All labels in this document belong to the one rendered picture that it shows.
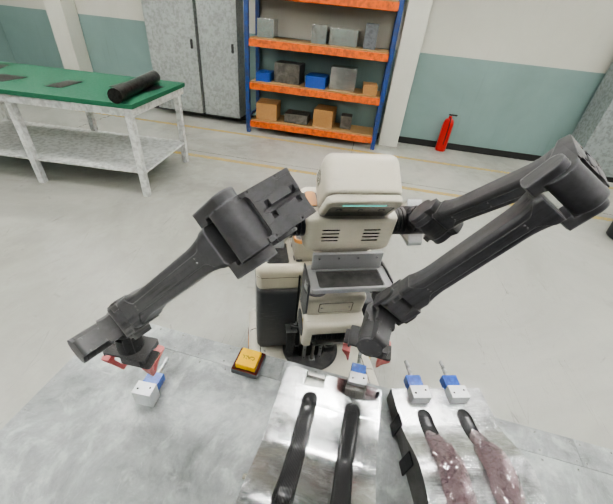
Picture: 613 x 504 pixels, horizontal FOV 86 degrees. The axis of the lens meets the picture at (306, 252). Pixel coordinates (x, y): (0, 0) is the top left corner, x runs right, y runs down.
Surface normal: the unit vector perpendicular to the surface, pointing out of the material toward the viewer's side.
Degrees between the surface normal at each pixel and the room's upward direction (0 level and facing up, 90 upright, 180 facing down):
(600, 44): 90
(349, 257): 90
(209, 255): 82
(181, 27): 90
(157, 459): 0
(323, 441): 3
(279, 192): 44
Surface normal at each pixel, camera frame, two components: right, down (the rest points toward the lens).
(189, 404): 0.08, -0.80
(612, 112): -0.18, 0.58
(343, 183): 0.16, -0.18
